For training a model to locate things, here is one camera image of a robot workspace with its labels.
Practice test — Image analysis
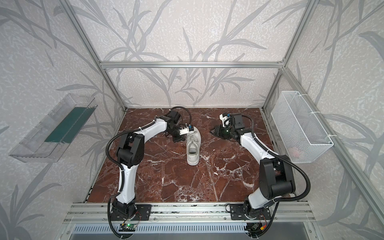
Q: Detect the white sneaker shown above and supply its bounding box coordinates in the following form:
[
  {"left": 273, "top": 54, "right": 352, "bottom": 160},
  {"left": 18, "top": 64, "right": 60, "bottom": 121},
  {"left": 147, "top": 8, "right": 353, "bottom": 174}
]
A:
[{"left": 186, "top": 127, "right": 202, "bottom": 166}]

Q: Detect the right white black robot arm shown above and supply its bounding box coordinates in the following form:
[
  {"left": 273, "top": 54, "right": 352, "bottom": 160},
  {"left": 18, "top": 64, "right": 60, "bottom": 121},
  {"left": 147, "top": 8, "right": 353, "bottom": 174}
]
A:
[{"left": 210, "top": 113, "right": 311, "bottom": 220}]

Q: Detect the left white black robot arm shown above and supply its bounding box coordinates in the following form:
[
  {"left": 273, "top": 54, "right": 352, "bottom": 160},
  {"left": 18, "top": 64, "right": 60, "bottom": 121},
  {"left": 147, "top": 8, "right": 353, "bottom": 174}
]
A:
[{"left": 105, "top": 106, "right": 194, "bottom": 220}]

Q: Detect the pink object in basket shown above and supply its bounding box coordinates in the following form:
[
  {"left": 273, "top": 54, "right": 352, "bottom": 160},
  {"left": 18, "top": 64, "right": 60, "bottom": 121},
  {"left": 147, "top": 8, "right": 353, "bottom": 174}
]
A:
[{"left": 289, "top": 147, "right": 303, "bottom": 159}]

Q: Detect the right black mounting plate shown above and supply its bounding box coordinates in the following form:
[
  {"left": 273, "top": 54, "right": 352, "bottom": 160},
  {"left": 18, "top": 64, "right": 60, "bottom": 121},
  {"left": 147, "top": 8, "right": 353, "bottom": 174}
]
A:
[{"left": 226, "top": 204, "right": 272, "bottom": 221}]

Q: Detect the black mounting plate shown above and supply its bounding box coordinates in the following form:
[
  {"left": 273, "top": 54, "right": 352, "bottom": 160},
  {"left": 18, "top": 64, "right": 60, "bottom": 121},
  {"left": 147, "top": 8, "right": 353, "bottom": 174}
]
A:
[
  {"left": 110, "top": 204, "right": 152, "bottom": 221},
  {"left": 226, "top": 204, "right": 272, "bottom": 221}
]

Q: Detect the right electronics board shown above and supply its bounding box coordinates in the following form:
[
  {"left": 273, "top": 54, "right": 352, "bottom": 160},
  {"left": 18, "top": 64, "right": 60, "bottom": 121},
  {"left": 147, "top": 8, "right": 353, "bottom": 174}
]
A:
[{"left": 245, "top": 223, "right": 267, "bottom": 233}]

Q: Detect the electronics board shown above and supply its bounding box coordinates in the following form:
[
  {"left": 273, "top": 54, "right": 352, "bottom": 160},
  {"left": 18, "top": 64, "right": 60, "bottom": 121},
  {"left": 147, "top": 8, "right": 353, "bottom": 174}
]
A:
[
  {"left": 119, "top": 224, "right": 138, "bottom": 232},
  {"left": 245, "top": 223, "right": 267, "bottom": 233}
]

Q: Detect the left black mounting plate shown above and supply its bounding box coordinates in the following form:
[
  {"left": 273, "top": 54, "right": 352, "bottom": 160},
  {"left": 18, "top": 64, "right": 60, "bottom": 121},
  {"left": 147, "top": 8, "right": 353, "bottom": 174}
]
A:
[{"left": 110, "top": 204, "right": 152, "bottom": 221}]

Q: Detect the left electronics board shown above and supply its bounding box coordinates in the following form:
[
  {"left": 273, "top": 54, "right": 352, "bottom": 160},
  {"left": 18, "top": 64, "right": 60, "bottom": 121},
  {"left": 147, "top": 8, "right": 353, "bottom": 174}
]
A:
[{"left": 119, "top": 224, "right": 138, "bottom": 232}]

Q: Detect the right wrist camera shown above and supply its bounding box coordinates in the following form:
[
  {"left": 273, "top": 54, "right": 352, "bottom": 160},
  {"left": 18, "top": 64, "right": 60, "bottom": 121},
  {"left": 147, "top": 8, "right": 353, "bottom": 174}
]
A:
[{"left": 219, "top": 113, "right": 231, "bottom": 128}]

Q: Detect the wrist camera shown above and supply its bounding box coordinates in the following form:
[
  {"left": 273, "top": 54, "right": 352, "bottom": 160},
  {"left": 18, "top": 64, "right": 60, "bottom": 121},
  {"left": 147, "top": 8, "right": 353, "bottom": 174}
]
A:
[
  {"left": 219, "top": 113, "right": 231, "bottom": 128},
  {"left": 180, "top": 125, "right": 194, "bottom": 135}
]

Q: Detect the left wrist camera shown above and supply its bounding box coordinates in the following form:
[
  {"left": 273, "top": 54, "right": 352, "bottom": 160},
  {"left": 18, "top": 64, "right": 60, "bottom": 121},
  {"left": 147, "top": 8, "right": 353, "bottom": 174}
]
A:
[{"left": 180, "top": 125, "right": 194, "bottom": 135}]

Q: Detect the white wire mesh basket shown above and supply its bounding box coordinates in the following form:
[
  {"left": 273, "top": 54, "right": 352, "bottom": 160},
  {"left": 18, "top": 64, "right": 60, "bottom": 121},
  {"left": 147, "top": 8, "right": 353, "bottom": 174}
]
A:
[{"left": 271, "top": 91, "right": 334, "bottom": 164}]

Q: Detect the aluminium frame crossbar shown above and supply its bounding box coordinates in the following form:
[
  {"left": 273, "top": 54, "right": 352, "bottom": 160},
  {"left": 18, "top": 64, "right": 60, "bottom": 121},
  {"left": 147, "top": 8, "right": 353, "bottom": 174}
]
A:
[{"left": 100, "top": 62, "right": 283, "bottom": 69}]

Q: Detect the clear plastic wall bin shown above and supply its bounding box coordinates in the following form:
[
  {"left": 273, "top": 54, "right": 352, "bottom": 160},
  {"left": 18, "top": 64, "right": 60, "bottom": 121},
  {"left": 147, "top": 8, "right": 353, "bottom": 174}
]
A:
[{"left": 9, "top": 94, "right": 98, "bottom": 163}]

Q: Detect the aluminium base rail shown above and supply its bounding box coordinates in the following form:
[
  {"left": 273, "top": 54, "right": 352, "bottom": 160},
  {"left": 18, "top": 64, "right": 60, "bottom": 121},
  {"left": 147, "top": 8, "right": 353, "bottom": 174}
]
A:
[{"left": 63, "top": 202, "right": 316, "bottom": 224}]

